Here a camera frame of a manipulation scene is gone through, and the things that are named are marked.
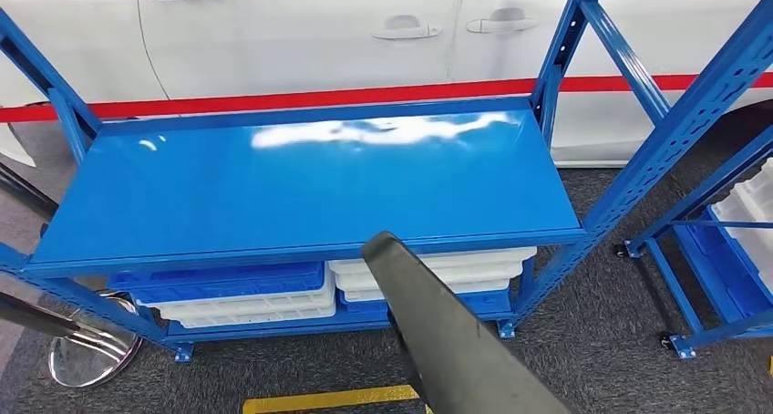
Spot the black plastic plate bracket part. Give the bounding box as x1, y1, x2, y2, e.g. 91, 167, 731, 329
360, 231, 572, 414

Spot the large blue steel shelf rack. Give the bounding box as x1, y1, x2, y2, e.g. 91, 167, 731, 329
0, 0, 773, 364

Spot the blue shelf rack on casters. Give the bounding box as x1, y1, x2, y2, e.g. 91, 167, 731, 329
614, 127, 773, 361

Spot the white car with red stripe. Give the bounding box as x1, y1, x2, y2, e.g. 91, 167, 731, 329
0, 0, 773, 168

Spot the yellow floor tape square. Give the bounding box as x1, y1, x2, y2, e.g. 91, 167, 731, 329
242, 385, 433, 414

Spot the deep blue plastic crate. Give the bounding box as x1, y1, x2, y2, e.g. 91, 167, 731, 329
688, 223, 773, 322

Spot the deep white plastic crate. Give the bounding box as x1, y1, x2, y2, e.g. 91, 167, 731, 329
746, 157, 773, 232
711, 181, 773, 295

